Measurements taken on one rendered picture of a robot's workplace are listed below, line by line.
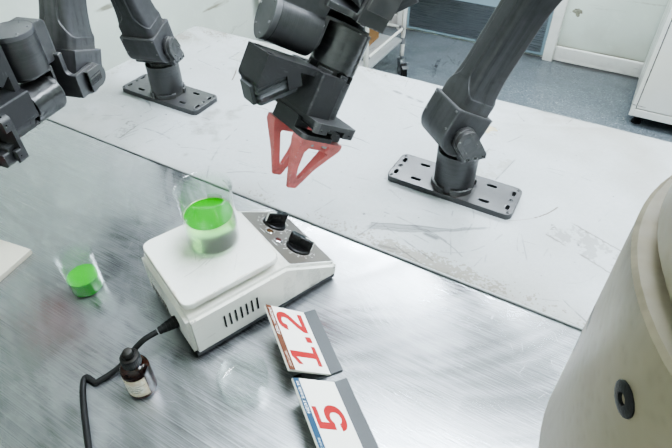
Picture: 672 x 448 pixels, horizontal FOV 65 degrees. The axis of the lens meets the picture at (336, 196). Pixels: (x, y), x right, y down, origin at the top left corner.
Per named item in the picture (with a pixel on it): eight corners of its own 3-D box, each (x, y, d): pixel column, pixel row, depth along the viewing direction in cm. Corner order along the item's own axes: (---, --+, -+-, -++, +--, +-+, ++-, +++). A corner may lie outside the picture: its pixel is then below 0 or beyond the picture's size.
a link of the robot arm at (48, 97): (20, 88, 67) (60, 63, 71) (-14, 80, 68) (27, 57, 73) (41, 133, 71) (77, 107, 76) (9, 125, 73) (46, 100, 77)
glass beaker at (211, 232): (178, 240, 63) (162, 184, 57) (225, 217, 66) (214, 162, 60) (206, 274, 58) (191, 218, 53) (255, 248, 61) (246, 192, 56)
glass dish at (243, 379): (270, 360, 60) (268, 349, 58) (269, 406, 55) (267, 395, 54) (221, 364, 59) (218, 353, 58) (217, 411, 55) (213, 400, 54)
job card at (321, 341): (315, 310, 65) (313, 288, 62) (343, 371, 58) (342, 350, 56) (267, 326, 63) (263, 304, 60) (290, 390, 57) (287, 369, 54)
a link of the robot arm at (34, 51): (24, 41, 63) (83, 3, 72) (-36, 35, 65) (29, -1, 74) (60, 123, 71) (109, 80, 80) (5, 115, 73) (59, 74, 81)
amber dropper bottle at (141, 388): (139, 371, 59) (122, 334, 54) (163, 378, 58) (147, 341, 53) (123, 395, 56) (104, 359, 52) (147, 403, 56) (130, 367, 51)
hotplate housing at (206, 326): (283, 224, 77) (278, 181, 72) (338, 278, 69) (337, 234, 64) (136, 299, 66) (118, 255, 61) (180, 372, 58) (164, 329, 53)
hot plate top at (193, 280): (230, 207, 68) (229, 201, 67) (281, 261, 60) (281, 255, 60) (141, 248, 62) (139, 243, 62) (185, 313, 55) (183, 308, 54)
